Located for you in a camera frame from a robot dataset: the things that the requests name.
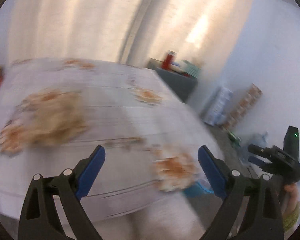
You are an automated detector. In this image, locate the beige cloth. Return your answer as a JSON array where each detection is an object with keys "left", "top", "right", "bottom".
[{"left": 0, "top": 88, "right": 88, "bottom": 154}]

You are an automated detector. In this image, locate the green sleeve right forearm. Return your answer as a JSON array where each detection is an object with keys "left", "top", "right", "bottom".
[{"left": 283, "top": 201, "right": 300, "bottom": 233}]

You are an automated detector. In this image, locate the blue plastic trash basket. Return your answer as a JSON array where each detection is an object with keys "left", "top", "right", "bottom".
[{"left": 183, "top": 179, "right": 214, "bottom": 197}]

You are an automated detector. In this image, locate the person's right hand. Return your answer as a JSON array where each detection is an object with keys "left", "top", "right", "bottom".
[{"left": 281, "top": 183, "right": 299, "bottom": 216}]

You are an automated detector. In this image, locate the orange patterned roll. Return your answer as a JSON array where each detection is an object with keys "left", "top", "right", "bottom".
[{"left": 223, "top": 84, "right": 263, "bottom": 131}]

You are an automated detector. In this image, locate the blue white patterned box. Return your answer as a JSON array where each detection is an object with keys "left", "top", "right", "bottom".
[{"left": 203, "top": 86, "right": 233, "bottom": 126}]

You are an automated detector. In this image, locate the floral plastic tablecloth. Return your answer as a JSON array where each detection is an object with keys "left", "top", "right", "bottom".
[{"left": 0, "top": 59, "right": 222, "bottom": 222}]

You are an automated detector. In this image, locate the grey cabinet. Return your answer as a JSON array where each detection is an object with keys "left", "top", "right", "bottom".
[{"left": 147, "top": 59, "right": 198, "bottom": 103}]

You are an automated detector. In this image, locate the teal utensil holder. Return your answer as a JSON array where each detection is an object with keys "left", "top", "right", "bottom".
[{"left": 183, "top": 60, "right": 201, "bottom": 78}]

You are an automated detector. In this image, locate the red thermos bottle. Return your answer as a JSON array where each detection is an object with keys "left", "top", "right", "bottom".
[{"left": 161, "top": 50, "right": 175, "bottom": 70}]

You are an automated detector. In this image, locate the cream patterned curtain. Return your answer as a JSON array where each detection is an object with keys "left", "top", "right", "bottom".
[{"left": 7, "top": 0, "right": 241, "bottom": 66}]

